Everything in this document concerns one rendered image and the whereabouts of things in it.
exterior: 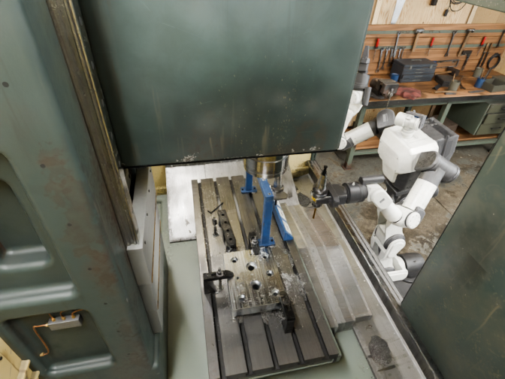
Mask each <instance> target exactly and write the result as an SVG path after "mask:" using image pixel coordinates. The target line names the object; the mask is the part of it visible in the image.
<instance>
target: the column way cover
mask: <svg viewBox="0 0 505 379"><path fill-rule="evenodd" d="M156 195H157V193H156V188H155V184H154V180H153V173H152V169H151V167H147V168H139V169H138V170H137V173H136V179H135V190H134V195H133V202H132V205H133V208H134V212H135V216H136V220H137V223H138V228H139V231H140V234H141V236H140V244H136V245H135V244H131V245H130V246H127V250H126V252H127V254H128V257H129V261H130V263H131V266H132V270H133V272H134V276H135V280H136V282H137V285H138V286H139V287H140V290H141V295H142V297H143V300H144V304H145V306H146V309H147V311H148V314H149V317H150V321H151V323H152V326H153V331H154V333H158V332H163V287H164V244H163V240H162V233H161V220H160V218H159V211H158V207H157V203H156V197H157V196H156Z"/></svg>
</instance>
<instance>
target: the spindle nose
mask: <svg viewBox="0 0 505 379"><path fill-rule="evenodd" d="M288 164H289V155H288V156H270V157H261V158H252V159H243V167H244V169H245V170H246V172H247V173H249V174H251V175H252V176H254V177H258V178H262V179H271V178H275V177H279V176H281V175H283V174H284V173H285V172H286V170H287V167H288Z"/></svg>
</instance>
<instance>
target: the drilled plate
mask: <svg viewBox="0 0 505 379"><path fill-rule="evenodd" d="M261 252H263V253H262V254H259V255H260V256H257V257H255V254H254V253H253V250H244V251H238V252H232V253H224V254H223V263H224V268H225V270H229V271H232V272H234V276H233V277H231V278H228V279H226V281H227V286H228V294H229V299H230V304H231V313H232V316H233V317H235V316H240V315H244V314H253V313H258V312H263V311H270V310H275V309H280V308H283V306H282V304H281V301H280V297H279V294H280V292H279V291H285V290H284V286H283V282H282V280H281V277H280V273H279V271H278V268H277V264H276V261H275V258H274V255H273V252H272V249H271V247H266V248H260V253H261ZM248 253H249V254H248ZM268 254H269V255H268ZM250 255H251V258H250V257H249V256H250ZM253 255H254V256H253ZM233 256H234V257H233ZM236 257H237V258H239V259H237V258H236ZM263 258H268V259H263ZM250 261H251V262H250ZM247 262H248V263H247ZM257 263H258V264H257ZM268 269H269V270H268ZM254 270H255V271H254ZM269 276H270V277H269ZM251 278H252V279H251ZM244 279H245V280H244ZM253 279H255V280H253ZM256 279H257V280H256ZM251 280H252V283H250V281H251ZM259 280H260V281H261V282H260V281H259ZM276 281H277V282H276ZM241 282H243V283H241ZM269 286H271V287H269ZM268 287H269V288H268ZM274 287H275V288H276V289H274ZM260 288H262V289H263V290H262V289H260ZM251 289H252V290H251ZM255 289H256V290H255ZM259 290H260V291H259ZM271 290H272V292H271ZM269 292H271V293H272V296H271V295H270V294H269ZM242 293H243V295H241V294H242ZM244 293H245V295H244ZM262 296H264V297H262ZM268 296H269V298H268ZM256 298H258V299H256ZM262 299H264V300H262ZM241 301H242V302H241Z"/></svg>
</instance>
